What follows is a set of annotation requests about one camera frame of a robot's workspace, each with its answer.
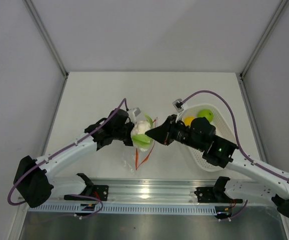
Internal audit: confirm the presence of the aluminium frame post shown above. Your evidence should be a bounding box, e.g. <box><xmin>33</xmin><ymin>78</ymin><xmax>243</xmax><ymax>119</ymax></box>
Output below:
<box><xmin>22</xmin><ymin>0</ymin><xmax>69</xmax><ymax>78</ymax></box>
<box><xmin>239</xmin><ymin>0</ymin><xmax>289</xmax><ymax>78</ymax></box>

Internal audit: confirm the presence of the black mounting plate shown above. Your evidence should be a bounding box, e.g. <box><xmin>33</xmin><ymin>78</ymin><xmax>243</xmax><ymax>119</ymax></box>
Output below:
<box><xmin>194</xmin><ymin>186</ymin><xmax>243</xmax><ymax>204</ymax></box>
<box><xmin>91</xmin><ymin>185</ymin><xmax>109</xmax><ymax>202</ymax></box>

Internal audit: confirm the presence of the clear zip top bag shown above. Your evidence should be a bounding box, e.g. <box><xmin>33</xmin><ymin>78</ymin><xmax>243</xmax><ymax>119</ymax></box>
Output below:
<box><xmin>122</xmin><ymin>115</ymin><xmax>158</xmax><ymax>174</ymax></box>

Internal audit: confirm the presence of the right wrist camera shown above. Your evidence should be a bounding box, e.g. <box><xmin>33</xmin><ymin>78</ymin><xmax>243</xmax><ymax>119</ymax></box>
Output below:
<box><xmin>172</xmin><ymin>98</ymin><xmax>188</xmax><ymax>113</ymax></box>

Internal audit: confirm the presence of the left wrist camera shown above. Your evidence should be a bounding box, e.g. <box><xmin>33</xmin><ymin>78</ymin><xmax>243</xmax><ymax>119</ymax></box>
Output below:
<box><xmin>128</xmin><ymin>107</ymin><xmax>141</xmax><ymax>124</ymax></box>

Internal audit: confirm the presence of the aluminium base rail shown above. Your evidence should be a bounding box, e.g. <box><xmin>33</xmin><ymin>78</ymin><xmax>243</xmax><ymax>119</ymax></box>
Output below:
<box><xmin>17</xmin><ymin>178</ymin><xmax>289</xmax><ymax>206</ymax></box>

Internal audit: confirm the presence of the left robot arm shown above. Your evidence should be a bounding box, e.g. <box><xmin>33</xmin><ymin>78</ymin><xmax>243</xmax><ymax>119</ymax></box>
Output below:
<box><xmin>13</xmin><ymin>108</ymin><xmax>141</xmax><ymax>208</ymax></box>

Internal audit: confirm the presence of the white green cabbage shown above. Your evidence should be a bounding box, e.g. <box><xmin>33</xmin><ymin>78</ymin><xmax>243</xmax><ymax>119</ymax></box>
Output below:
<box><xmin>130</xmin><ymin>113</ymin><xmax>154</xmax><ymax>152</ymax></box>

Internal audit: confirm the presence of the yellow pear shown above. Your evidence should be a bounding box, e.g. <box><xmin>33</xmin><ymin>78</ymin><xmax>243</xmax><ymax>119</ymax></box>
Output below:
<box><xmin>183</xmin><ymin>116</ymin><xmax>195</xmax><ymax>127</ymax></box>

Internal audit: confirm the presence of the white slotted cable duct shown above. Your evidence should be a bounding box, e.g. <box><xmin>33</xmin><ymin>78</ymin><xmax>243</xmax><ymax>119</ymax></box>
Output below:
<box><xmin>28</xmin><ymin>202</ymin><xmax>217</xmax><ymax>216</ymax></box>

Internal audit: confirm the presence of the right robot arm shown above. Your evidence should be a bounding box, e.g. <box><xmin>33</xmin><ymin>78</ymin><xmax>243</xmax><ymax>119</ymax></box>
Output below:
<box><xmin>145</xmin><ymin>114</ymin><xmax>289</xmax><ymax>218</ymax></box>

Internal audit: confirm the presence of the green apple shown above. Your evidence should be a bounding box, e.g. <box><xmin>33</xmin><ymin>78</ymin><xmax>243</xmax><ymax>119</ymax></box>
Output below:
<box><xmin>197</xmin><ymin>109</ymin><xmax>214</xmax><ymax>123</ymax></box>

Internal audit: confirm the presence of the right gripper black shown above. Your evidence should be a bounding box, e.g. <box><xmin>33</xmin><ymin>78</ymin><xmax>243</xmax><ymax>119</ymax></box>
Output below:
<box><xmin>146</xmin><ymin>114</ymin><xmax>205</xmax><ymax>152</ymax></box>

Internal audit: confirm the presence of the left aluminium frame post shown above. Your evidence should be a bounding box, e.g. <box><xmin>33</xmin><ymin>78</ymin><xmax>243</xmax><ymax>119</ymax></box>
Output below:
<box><xmin>22</xmin><ymin>0</ymin><xmax>69</xmax><ymax>78</ymax></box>

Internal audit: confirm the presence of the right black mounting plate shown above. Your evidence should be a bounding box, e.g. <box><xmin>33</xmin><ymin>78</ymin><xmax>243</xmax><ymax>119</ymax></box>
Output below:
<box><xmin>194</xmin><ymin>186</ymin><xmax>243</xmax><ymax>204</ymax></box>

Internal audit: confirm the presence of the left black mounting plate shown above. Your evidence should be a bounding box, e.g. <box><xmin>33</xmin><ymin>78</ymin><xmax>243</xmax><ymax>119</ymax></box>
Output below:
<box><xmin>91</xmin><ymin>185</ymin><xmax>109</xmax><ymax>202</ymax></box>

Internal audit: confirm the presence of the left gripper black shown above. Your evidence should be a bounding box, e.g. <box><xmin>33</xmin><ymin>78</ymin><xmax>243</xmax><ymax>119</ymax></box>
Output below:
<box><xmin>113</xmin><ymin>121</ymin><xmax>146</xmax><ymax>147</ymax></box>

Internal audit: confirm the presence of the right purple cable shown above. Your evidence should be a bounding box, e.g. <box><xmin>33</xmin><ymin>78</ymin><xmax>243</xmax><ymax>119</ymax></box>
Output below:
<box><xmin>179</xmin><ymin>89</ymin><xmax>289</xmax><ymax>221</ymax></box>

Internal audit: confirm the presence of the right aluminium frame post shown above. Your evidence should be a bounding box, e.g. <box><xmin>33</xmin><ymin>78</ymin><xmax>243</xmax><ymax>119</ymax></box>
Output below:
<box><xmin>239</xmin><ymin>0</ymin><xmax>289</xmax><ymax>78</ymax></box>

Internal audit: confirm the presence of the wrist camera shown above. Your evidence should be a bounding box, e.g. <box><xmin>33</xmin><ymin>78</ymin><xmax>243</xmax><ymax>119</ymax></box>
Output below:
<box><xmin>128</xmin><ymin>107</ymin><xmax>141</xmax><ymax>124</ymax></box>
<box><xmin>172</xmin><ymin>98</ymin><xmax>188</xmax><ymax>113</ymax></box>

